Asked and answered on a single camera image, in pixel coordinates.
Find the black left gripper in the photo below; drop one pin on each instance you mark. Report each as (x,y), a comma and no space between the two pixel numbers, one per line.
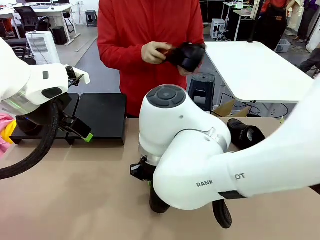
(66,102)

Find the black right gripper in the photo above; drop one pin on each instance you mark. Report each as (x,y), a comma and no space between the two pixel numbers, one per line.
(146,171)

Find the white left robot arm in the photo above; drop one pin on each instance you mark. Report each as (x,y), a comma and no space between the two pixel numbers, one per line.
(15,72)

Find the person's right forearm red sleeve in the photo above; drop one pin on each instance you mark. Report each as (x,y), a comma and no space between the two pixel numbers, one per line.
(120,53)

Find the person's left forearm red sleeve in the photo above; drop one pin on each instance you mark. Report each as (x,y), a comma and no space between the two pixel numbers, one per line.
(196,37)

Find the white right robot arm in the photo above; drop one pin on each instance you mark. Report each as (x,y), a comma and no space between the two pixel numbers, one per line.
(190,150)

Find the black shoe stand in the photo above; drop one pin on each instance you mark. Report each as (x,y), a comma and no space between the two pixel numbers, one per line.
(105,115)

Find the person's right hand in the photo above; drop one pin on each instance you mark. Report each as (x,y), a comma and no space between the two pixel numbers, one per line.
(151,52)

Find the person's left hand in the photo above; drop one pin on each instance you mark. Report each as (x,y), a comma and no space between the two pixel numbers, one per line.
(186,71)

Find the yellow cloth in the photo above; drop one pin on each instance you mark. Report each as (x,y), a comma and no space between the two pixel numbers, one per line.
(8,130)

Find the pink cloth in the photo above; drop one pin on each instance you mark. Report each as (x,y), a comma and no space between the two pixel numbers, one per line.
(3,147)

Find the white air purifier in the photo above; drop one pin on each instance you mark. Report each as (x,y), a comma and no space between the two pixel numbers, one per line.
(42,47)

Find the black office chair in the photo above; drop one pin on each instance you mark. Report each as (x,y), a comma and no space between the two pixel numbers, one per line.
(23,51)
(30,18)

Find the cardboard box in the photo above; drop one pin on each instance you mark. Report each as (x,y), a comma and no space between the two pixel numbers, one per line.
(226,108)

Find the dark plastic stool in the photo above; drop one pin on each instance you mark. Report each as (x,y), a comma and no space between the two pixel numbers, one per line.
(202,90)

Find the grey plastic stool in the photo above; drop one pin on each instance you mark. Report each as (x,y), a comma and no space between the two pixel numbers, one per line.
(91,17)

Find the white paper shoe stuffing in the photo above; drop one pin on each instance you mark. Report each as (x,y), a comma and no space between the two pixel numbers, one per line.
(250,134)

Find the person in red jacket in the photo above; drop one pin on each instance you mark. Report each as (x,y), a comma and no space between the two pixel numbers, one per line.
(130,25)

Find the white office desk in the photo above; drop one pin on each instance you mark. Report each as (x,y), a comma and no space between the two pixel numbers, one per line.
(55,11)

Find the white table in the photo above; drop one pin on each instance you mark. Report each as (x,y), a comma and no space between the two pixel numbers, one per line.
(250,70)

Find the white computer case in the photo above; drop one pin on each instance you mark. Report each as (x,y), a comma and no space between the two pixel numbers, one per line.
(217,28)

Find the grey plastic bin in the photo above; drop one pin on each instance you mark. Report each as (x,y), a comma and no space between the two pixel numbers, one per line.
(283,46)

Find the black pole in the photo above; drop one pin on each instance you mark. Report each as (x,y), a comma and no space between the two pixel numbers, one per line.
(254,20)

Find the person in black apron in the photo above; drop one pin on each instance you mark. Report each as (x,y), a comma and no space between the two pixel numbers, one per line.
(272,22)

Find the person in dark trousers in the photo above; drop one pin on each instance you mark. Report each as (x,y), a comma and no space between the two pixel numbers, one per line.
(306,17)

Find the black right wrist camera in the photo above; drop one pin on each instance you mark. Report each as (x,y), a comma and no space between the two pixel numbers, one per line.
(135,170)

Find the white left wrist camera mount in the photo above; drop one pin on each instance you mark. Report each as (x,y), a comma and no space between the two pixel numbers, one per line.
(82,76)

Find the white frame desk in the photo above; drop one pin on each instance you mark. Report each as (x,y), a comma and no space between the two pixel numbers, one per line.
(240,15)

